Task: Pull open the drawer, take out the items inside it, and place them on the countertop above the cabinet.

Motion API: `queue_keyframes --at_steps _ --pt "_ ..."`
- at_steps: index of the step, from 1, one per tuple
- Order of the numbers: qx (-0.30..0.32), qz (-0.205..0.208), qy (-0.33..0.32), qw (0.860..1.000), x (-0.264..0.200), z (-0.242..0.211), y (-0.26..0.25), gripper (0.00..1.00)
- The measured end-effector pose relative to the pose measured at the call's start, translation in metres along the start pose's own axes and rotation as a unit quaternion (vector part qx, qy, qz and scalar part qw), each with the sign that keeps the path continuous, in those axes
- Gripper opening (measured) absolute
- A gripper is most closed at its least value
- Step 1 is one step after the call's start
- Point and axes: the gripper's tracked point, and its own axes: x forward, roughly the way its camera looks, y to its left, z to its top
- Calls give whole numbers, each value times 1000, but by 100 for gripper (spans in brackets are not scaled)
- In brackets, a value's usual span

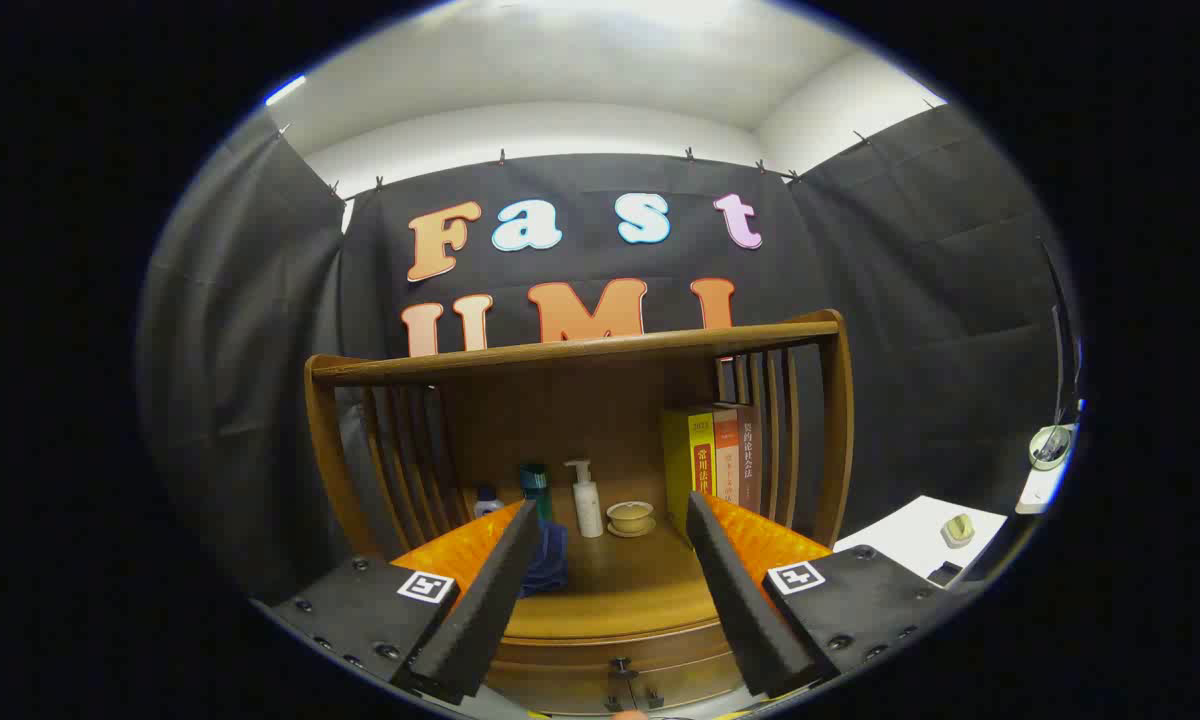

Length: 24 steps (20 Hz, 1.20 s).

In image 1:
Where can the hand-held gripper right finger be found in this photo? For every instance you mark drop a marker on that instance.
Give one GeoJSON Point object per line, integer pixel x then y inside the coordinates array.
{"type": "Point", "coordinates": [735, 600]}

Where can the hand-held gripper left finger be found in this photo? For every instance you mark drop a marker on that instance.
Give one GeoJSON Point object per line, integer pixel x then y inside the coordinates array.
{"type": "Point", "coordinates": [485, 600]}

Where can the wooden drawer with black knob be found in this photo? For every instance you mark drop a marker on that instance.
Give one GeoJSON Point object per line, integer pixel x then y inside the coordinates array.
{"type": "Point", "coordinates": [570, 675]}

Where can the wooden countertop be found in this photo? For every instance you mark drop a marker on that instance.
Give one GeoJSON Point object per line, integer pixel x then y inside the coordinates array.
{"type": "Point", "coordinates": [620, 585]}

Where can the white side cabinet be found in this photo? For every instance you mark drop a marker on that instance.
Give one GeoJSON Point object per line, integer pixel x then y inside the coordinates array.
{"type": "Point", "coordinates": [910, 535]}

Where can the blue towel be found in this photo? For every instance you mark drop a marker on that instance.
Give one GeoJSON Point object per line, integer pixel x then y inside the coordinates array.
{"type": "Point", "coordinates": [550, 560]}

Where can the small white blue-capped bottle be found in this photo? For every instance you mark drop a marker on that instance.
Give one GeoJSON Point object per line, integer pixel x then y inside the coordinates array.
{"type": "Point", "coordinates": [487, 505]}

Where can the teal cylindrical bottle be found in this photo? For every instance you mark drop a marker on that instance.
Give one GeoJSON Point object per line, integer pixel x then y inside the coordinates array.
{"type": "Point", "coordinates": [535, 485]}

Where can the beige lidded tea bowl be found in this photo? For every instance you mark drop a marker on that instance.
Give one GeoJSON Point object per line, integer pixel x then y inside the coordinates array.
{"type": "Point", "coordinates": [630, 518]}

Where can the white pump bottle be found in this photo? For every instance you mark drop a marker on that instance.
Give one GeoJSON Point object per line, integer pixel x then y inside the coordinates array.
{"type": "Point", "coordinates": [588, 510]}

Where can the orange and white book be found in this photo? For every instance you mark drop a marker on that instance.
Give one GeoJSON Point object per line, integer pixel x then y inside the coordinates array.
{"type": "Point", "coordinates": [726, 460]}

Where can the brown book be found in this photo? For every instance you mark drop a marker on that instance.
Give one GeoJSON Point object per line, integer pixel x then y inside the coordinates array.
{"type": "Point", "coordinates": [750, 460]}

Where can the thick yellow book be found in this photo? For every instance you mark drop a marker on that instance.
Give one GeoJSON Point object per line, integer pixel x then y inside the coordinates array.
{"type": "Point", "coordinates": [685, 460]}

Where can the pale green tape dispenser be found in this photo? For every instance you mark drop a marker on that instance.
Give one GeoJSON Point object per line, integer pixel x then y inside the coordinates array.
{"type": "Point", "coordinates": [958, 530]}

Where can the white side table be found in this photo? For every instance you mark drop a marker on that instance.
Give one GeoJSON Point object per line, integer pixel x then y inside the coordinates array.
{"type": "Point", "coordinates": [1040, 490]}

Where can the thin black stand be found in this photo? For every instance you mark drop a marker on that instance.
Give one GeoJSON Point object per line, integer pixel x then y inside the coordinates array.
{"type": "Point", "coordinates": [1060, 340]}

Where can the wooden cabinet frame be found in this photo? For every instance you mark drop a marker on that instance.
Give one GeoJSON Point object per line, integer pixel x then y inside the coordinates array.
{"type": "Point", "coordinates": [580, 350]}

